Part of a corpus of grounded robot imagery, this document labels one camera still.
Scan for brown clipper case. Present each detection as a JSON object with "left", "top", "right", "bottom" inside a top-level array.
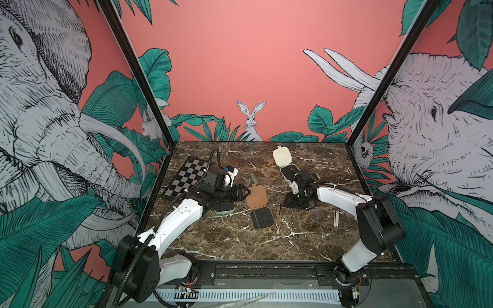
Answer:
[{"left": 245, "top": 185, "right": 274, "bottom": 230}]

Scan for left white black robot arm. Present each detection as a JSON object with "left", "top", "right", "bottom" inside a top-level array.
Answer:
[{"left": 108, "top": 149, "right": 251, "bottom": 307}]

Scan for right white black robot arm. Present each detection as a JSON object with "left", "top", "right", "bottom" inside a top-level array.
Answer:
[{"left": 281, "top": 165, "right": 406, "bottom": 284}]

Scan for green large nail clipper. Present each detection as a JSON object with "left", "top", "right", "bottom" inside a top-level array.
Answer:
[{"left": 250, "top": 173, "right": 259, "bottom": 186}]

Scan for mint green clipper case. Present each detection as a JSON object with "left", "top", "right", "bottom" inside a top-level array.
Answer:
[{"left": 214, "top": 201, "right": 236, "bottom": 216}]

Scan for cream clipper case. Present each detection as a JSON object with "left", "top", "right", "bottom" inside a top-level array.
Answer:
[{"left": 273, "top": 146, "right": 299, "bottom": 183}]

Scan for black white checkerboard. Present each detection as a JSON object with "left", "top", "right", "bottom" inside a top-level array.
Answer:
[{"left": 163, "top": 157, "right": 208, "bottom": 200}]

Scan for cream tweezers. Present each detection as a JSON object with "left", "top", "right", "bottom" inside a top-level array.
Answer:
[{"left": 334, "top": 210, "right": 340, "bottom": 228}]

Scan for white perforated strip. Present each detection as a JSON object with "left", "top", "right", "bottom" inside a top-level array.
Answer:
[{"left": 157, "top": 289, "right": 340, "bottom": 304}]

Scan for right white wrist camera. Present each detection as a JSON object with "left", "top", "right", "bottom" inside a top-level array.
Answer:
[{"left": 289, "top": 180, "right": 299, "bottom": 195}]

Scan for black aluminium front rail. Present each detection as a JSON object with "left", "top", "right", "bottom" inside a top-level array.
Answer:
[{"left": 189, "top": 260, "right": 417, "bottom": 289}]

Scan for left black frame post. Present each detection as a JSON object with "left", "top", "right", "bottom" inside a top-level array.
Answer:
[{"left": 96, "top": 0, "right": 175, "bottom": 146}]

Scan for black frame post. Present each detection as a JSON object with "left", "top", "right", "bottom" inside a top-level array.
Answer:
[
  {"left": 345, "top": 0, "right": 442, "bottom": 147},
  {"left": 96, "top": 0, "right": 175, "bottom": 146}
]

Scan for right black frame post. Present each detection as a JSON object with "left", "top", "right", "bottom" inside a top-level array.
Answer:
[{"left": 345, "top": 0, "right": 442, "bottom": 147}]

